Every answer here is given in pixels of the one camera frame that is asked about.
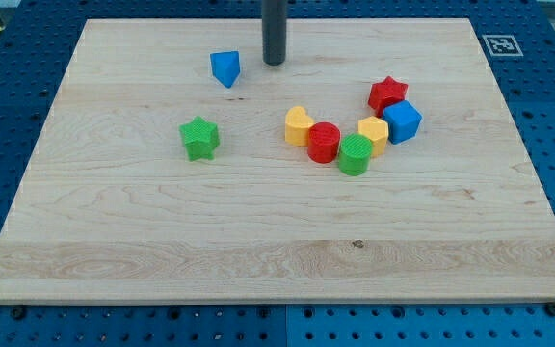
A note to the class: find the yellow hexagon block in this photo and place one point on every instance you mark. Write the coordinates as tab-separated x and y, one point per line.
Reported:
377	131

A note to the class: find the blue cube block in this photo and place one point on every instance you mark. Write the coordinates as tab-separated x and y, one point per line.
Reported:
403	120

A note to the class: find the black board screw right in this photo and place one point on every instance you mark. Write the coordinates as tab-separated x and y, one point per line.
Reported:
549	309

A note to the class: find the green star block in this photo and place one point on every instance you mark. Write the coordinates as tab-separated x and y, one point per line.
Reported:
200	138

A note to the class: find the black board screw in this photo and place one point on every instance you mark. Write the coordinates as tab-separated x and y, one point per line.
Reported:
18	313
549	309

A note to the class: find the red star block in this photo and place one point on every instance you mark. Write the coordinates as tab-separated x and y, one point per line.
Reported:
386	93

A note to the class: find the light wooden board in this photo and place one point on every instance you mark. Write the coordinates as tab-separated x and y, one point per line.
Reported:
111	211

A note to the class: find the yellow heart block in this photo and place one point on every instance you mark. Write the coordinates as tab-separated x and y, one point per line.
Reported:
297	125

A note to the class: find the green cylinder block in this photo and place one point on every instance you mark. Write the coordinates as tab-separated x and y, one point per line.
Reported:
354	154

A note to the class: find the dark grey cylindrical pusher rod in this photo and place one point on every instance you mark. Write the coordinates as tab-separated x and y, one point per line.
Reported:
274	31

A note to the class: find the black board screw left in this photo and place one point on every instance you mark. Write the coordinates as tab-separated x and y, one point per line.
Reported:
18	313

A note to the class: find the red cylinder block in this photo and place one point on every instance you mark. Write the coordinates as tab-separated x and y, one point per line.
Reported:
323	142

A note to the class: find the blue triangle block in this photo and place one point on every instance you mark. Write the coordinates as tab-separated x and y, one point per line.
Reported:
225	67

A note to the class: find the white fiducial marker tag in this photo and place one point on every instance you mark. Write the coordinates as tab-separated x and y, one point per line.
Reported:
500	45

